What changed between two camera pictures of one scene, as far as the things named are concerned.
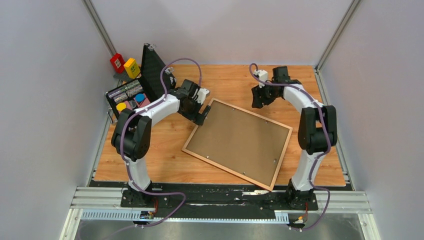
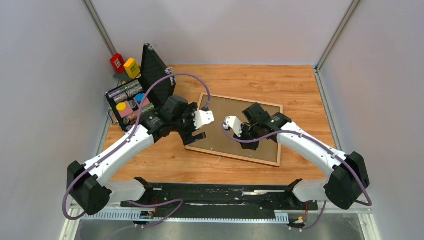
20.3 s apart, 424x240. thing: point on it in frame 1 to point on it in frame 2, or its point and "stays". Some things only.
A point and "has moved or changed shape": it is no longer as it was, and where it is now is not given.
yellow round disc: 121,106 stays
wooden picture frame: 231,171 has moved or changed shape
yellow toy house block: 132,68 stays
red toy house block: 118,62 stays
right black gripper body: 269,95 to 250,133
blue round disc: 140,97 stays
